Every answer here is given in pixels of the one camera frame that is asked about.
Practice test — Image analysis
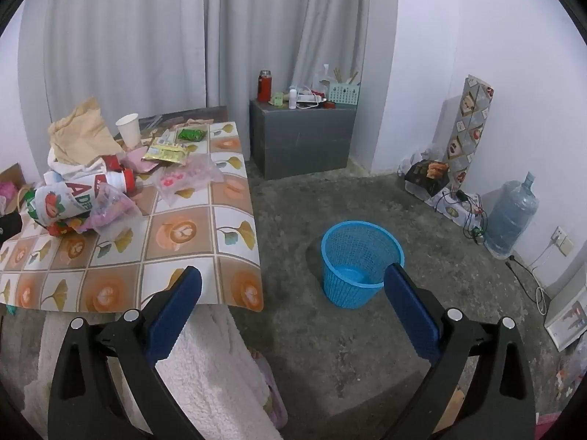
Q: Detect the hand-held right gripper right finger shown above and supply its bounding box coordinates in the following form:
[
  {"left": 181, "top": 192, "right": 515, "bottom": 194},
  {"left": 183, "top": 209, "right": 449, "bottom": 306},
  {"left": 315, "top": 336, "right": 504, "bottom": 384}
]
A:
[{"left": 380, "top": 263, "right": 537, "bottom": 440}]

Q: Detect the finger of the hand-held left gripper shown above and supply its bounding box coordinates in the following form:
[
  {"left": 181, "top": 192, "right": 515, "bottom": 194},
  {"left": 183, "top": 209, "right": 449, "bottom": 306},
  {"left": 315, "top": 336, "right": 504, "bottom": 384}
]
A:
[{"left": 0, "top": 214, "right": 23, "bottom": 246}]

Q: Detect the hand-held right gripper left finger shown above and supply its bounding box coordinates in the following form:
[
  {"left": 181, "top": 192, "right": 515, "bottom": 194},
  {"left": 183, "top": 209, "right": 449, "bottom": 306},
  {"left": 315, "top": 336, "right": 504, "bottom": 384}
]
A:
[{"left": 48, "top": 266, "right": 216, "bottom": 440}]

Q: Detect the blue plastic basket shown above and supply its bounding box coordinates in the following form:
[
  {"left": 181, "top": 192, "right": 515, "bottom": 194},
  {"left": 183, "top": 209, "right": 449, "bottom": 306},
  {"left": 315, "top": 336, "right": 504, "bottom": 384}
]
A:
[{"left": 321, "top": 221, "right": 405, "bottom": 309}]

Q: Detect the brown paper bag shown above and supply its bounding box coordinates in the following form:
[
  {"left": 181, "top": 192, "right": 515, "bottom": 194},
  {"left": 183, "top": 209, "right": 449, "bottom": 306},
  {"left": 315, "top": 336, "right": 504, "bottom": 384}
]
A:
[{"left": 48, "top": 97, "right": 124, "bottom": 166}]

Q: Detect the cardboard box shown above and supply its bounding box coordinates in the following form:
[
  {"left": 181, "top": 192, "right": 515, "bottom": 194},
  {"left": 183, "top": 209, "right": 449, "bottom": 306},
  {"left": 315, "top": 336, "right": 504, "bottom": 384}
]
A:
[{"left": 0, "top": 162, "right": 33, "bottom": 188}]

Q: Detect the strawberry print white bottle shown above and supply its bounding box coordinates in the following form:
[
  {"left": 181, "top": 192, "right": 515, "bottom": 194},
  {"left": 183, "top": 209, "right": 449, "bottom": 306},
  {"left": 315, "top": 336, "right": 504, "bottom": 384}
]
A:
[{"left": 25, "top": 179, "right": 108, "bottom": 225}]

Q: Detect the white cloth bag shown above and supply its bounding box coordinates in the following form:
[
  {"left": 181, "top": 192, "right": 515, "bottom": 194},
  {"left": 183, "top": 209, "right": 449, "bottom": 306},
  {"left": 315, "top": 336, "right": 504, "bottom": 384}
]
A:
[{"left": 48, "top": 147, "right": 106, "bottom": 179}]

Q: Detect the red capped white bottle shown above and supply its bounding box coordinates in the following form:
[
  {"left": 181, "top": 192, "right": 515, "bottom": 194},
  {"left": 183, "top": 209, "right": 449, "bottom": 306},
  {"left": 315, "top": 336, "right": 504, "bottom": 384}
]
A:
[{"left": 92, "top": 169, "right": 136, "bottom": 193}]

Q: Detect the clear flower print bag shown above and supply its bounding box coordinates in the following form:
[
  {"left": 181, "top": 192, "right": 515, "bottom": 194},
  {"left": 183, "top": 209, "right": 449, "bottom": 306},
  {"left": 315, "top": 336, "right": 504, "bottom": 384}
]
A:
[{"left": 153, "top": 153, "right": 225, "bottom": 205}]

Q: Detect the dark bread print box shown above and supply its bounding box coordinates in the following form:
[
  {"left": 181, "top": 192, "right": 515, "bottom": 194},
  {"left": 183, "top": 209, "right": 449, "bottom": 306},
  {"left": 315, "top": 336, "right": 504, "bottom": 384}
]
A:
[{"left": 404, "top": 159, "right": 450, "bottom": 195}]

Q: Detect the large clear water jug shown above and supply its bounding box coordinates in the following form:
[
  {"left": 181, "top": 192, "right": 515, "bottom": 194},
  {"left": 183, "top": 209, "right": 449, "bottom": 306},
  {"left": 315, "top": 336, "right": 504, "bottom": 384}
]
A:
[{"left": 485, "top": 172, "right": 539, "bottom": 255}]

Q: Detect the pink plastic bag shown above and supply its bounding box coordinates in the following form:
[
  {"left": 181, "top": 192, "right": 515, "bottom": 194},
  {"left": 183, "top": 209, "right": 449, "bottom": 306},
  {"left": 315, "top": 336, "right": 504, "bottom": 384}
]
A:
[{"left": 121, "top": 147, "right": 159, "bottom": 175}]

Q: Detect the white paper cup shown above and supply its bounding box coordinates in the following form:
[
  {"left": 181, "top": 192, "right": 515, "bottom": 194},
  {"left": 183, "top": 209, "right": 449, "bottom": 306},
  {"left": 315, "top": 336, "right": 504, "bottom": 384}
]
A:
[{"left": 116, "top": 113, "right": 139, "bottom": 147}]

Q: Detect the white printed box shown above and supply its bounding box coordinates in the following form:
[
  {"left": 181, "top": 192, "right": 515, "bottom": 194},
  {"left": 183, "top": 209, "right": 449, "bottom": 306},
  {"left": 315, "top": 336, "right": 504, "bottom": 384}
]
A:
[{"left": 545, "top": 266, "right": 587, "bottom": 351}]

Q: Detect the rolled patterned table cover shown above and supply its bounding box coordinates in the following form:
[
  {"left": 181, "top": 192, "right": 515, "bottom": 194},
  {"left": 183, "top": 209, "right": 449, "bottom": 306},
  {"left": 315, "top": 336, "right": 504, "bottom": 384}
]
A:
[{"left": 447, "top": 74, "right": 495, "bottom": 193}]

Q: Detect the dark printed board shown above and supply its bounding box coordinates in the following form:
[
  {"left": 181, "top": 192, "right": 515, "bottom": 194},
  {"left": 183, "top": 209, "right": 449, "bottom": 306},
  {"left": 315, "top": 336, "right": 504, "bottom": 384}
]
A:
[{"left": 138, "top": 105, "right": 230, "bottom": 131}]

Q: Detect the grey cabinet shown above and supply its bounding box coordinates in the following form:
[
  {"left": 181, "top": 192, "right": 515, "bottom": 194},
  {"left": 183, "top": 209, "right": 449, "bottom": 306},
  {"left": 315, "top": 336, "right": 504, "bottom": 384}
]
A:
[{"left": 249, "top": 98, "right": 358, "bottom": 180}]

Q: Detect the pale green utensil holder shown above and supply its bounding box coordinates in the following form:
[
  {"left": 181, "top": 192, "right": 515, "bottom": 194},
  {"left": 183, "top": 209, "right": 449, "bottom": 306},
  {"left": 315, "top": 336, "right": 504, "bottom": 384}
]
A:
[{"left": 327, "top": 81, "right": 361, "bottom": 106}]

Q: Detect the grey curtain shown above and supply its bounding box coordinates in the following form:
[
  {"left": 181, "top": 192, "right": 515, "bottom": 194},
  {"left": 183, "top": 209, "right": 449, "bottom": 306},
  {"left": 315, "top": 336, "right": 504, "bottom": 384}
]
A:
[{"left": 18, "top": 0, "right": 400, "bottom": 122}]

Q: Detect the black cable bundle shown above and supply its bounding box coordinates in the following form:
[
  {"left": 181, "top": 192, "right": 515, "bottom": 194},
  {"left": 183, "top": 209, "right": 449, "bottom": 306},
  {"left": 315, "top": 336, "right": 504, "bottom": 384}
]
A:
[{"left": 440, "top": 188, "right": 489, "bottom": 243}]

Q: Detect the black power cable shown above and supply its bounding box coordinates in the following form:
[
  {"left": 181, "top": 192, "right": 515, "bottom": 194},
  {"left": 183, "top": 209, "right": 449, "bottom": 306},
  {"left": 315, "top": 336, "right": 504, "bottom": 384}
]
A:
[{"left": 504, "top": 257, "right": 548, "bottom": 317}]

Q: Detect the wall socket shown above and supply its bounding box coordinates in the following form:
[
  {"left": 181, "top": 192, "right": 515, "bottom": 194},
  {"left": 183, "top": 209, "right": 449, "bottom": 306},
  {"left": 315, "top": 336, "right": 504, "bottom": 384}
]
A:
[{"left": 550, "top": 226, "right": 574, "bottom": 255}]

